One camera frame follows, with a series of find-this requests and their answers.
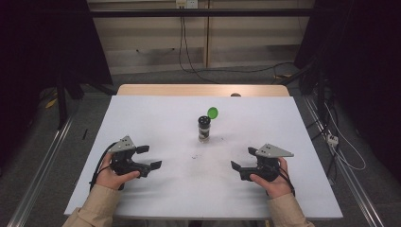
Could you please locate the person's right hand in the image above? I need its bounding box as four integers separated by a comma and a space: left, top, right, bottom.
249, 156, 293, 200

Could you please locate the black cable bundle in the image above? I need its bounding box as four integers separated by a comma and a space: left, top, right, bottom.
298, 67, 340, 178

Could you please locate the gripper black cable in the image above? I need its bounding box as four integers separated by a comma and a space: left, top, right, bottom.
277, 166, 297, 198
88, 141, 118, 193

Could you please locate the yellow floor tape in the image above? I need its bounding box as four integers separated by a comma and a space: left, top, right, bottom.
44, 97, 59, 110

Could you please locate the person's left hand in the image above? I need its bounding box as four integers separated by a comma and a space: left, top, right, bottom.
95, 152, 142, 191

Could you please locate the glass spice jar green lid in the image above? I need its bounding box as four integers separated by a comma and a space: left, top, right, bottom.
197, 106, 219, 144

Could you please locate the black horizontal metal bar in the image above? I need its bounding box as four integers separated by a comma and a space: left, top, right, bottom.
89, 9, 317, 19

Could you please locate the white cable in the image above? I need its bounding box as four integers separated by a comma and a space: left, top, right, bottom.
323, 101, 368, 172

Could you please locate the aluminium floor rail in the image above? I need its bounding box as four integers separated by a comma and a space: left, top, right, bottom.
302, 94, 386, 227
7, 113, 78, 227

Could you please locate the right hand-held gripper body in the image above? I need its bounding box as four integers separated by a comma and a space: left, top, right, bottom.
239, 143, 295, 183

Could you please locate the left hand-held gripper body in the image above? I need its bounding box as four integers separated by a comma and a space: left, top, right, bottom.
108, 135, 153, 191

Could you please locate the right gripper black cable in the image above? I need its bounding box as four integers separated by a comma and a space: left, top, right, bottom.
277, 166, 297, 198

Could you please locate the black curtain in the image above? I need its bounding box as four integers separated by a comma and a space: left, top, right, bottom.
0, 0, 113, 169
293, 0, 401, 183

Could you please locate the black floor cable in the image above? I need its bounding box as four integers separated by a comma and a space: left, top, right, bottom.
188, 61, 296, 76

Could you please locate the white power strip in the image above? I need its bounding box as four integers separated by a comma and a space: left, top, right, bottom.
326, 133, 340, 148

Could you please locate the black hanging power cable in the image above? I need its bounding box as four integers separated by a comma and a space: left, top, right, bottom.
178, 15, 221, 85

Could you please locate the white wall socket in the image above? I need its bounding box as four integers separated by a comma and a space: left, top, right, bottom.
175, 0, 200, 9

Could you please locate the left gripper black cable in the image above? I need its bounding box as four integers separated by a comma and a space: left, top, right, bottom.
88, 141, 118, 193

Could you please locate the black metal stand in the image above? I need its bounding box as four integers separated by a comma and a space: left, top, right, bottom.
54, 71, 118, 131

